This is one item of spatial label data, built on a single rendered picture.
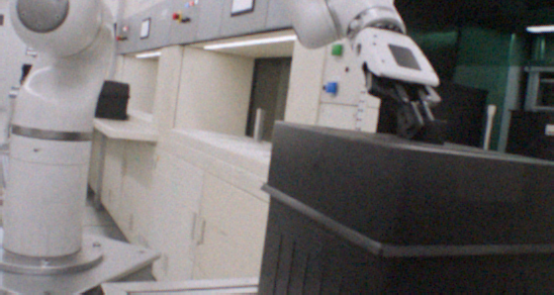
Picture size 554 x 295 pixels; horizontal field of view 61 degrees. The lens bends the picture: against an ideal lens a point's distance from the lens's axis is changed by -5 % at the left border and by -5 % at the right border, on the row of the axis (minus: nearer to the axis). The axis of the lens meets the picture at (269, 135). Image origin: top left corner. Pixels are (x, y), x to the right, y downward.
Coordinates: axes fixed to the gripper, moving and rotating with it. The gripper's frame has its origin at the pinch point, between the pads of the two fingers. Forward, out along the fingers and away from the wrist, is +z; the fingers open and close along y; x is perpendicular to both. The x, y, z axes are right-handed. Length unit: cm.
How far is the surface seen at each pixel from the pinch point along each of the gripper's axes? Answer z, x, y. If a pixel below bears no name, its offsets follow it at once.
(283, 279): 12.6, 18.7, -13.7
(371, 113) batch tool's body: -36, 34, 27
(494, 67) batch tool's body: -54, 26, 74
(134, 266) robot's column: 2.3, 37.3, -29.2
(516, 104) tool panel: -63, 45, 109
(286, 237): 8.2, 15.5, -13.7
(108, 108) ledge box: -196, 220, -13
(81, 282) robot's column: 7.2, 32.1, -37.4
